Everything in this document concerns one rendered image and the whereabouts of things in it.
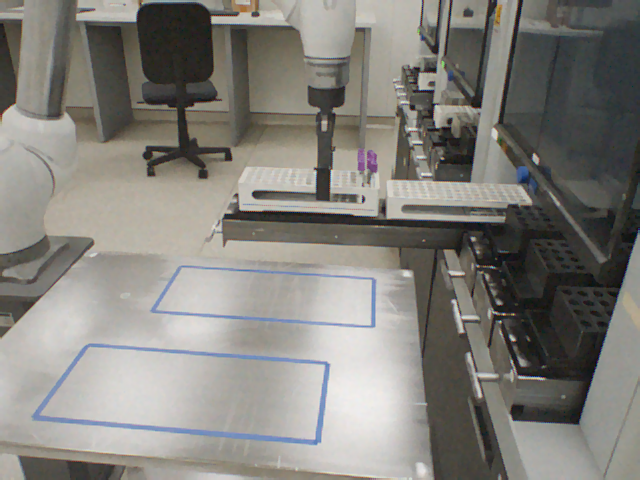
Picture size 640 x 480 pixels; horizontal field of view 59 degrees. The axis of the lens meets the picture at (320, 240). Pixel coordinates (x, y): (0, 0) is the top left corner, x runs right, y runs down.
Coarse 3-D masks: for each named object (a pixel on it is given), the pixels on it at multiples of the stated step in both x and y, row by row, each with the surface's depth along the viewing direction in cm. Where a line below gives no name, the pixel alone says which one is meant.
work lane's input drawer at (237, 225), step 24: (240, 216) 120; (264, 216) 120; (288, 216) 119; (312, 216) 119; (336, 216) 123; (360, 216) 123; (384, 216) 120; (240, 240) 122; (264, 240) 121; (288, 240) 121; (312, 240) 120; (336, 240) 120; (360, 240) 120; (384, 240) 119; (408, 240) 119; (432, 240) 119; (456, 240) 118
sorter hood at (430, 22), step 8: (424, 0) 261; (432, 0) 233; (440, 0) 212; (424, 8) 259; (432, 8) 232; (440, 8) 213; (424, 16) 258; (432, 16) 231; (424, 24) 257; (432, 24) 230; (424, 32) 252; (432, 32) 229; (432, 40) 228; (432, 48) 220
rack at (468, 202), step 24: (408, 192) 120; (432, 192) 120; (456, 192) 120; (480, 192) 121; (504, 192) 120; (408, 216) 118; (432, 216) 118; (456, 216) 118; (480, 216) 118; (504, 216) 119
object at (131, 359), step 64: (128, 256) 102; (64, 320) 84; (128, 320) 85; (192, 320) 85; (256, 320) 85; (320, 320) 85; (384, 320) 86; (0, 384) 72; (64, 384) 72; (128, 384) 72; (192, 384) 72; (256, 384) 73; (320, 384) 73; (384, 384) 73; (0, 448) 64; (64, 448) 63; (128, 448) 63; (192, 448) 63; (256, 448) 63; (320, 448) 63; (384, 448) 64
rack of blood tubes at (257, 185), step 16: (256, 176) 121; (272, 176) 121; (288, 176) 121; (304, 176) 122; (336, 176) 123; (352, 176) 123; (240, 192) 118; (256, 192) 128; (272, 192) 128; (288, 192) 128; (304, 192) 128; (336, 192) 117; (352, 192) 117; (368, 192) 116; (240, 208) 120; (256, 208) 120; (272, 208) 119; (288, 208) 119; (304, 208) 119; (320, 208) 119; (352, 208) 118; (368, 208) 118
